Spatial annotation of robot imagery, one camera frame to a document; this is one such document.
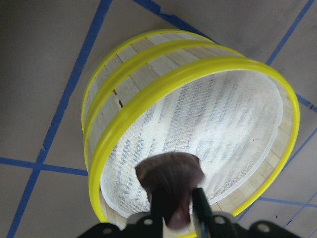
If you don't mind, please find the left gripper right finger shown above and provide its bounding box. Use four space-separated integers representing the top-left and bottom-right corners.
192 187 212 236

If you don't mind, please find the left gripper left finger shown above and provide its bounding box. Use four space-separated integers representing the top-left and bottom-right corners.
148 185 173 226

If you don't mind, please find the brown steamed bun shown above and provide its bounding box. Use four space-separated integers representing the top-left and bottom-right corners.
135 152 205 230

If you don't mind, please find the yellow rimmed bamboo steamer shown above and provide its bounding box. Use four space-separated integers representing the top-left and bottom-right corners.
84 50 299 224

